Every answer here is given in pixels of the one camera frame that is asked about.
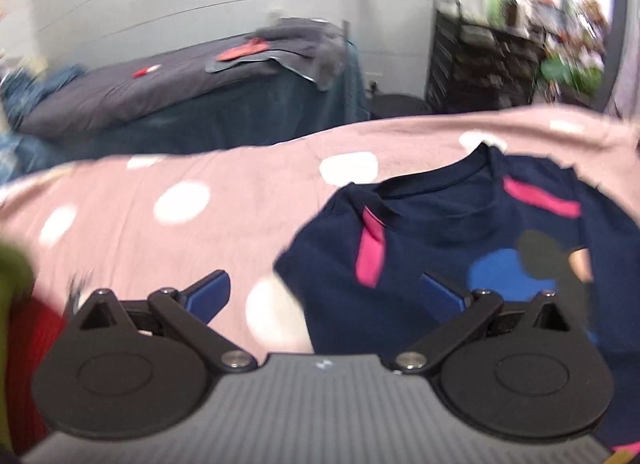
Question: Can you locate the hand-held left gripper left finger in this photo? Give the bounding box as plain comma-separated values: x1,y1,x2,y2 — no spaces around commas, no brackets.
64,269,259,376

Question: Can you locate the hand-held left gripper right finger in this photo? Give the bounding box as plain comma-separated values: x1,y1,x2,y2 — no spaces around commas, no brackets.
391,272,574,376

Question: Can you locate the navy printed shirt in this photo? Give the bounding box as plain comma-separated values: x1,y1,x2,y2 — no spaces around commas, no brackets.
272,142,640,455

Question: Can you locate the pink polka dot blanket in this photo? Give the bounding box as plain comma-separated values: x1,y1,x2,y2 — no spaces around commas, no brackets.
0,105,640,464

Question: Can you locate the black round stool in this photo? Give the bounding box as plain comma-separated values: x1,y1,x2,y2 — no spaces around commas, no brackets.
369,93,433,121

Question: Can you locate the red folded cloth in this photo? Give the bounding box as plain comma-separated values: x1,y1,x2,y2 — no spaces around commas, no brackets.
6,292,71,456

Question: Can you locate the green folded cloth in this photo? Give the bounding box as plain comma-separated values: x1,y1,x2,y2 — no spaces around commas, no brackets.
0,240,37,452

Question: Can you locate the grey bed cover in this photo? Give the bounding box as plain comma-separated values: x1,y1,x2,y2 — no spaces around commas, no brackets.
19,18,353,139

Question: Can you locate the black drawer rack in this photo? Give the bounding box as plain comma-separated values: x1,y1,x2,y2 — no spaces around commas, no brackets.
424,0,552,116

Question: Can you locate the large red patch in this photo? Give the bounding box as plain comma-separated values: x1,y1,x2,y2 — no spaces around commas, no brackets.
216,38,272,63

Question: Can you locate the blue patterned cloth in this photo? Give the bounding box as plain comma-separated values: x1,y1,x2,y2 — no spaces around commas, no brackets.
0,63,87,181

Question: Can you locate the green plant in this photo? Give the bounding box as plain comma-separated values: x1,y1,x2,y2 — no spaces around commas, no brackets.
539,50,607,97

